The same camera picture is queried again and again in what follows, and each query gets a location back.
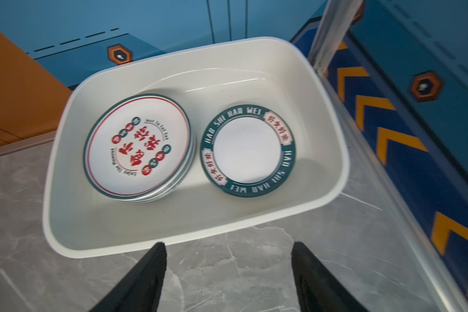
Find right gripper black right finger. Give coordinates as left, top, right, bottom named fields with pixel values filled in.
left=291, top=242, right=367, bottom=312

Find green lettered rim plate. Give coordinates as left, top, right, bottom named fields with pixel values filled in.
left=200, top=104, right=296, bottom=198

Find aluminium corner post right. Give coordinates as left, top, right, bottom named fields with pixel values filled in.
left=308, top=0, right=363, bottom=76

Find white plastic bin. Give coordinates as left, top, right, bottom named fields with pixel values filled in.
left=42, top=37, right=350, bottom=259

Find white plate red characters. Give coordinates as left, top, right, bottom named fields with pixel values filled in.
left=83, top=94, right=196, bottom=202

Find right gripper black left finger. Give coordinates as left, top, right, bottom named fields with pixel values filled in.
left=91, top=243, right=167, bottom=312

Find green red rim plate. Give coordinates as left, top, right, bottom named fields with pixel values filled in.
left=130, top=131, right=197, bottom=204

